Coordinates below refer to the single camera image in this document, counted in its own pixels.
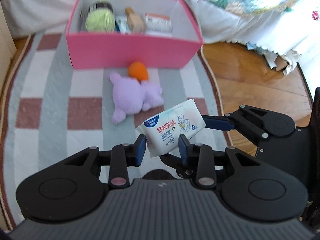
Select white orange medicine box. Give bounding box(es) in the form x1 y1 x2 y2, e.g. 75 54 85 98
144 13 173 36

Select striped oval rug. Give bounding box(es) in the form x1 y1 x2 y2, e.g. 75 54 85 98
1 31 222 229

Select wooden stamp bottle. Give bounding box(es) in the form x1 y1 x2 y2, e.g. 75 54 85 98
125 7 146 33

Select white wet wipes pack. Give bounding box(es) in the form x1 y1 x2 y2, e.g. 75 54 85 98
137 99 206 158

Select pink cardboard box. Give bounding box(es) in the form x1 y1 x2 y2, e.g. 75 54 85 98
66 0 203 69

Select blue white tissue pack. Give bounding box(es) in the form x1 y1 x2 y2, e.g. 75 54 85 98
115 16 131 34

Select green yarn ball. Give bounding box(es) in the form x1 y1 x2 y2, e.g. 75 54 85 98
85 1 116 33

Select torn paper scraps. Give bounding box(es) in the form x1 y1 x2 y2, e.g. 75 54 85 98
246 42 300 76

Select orange makeup sponge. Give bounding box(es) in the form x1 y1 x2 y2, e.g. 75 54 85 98
127 61 149 82

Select purple plush toy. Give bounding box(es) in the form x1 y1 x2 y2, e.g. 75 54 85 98
109 72 164 124

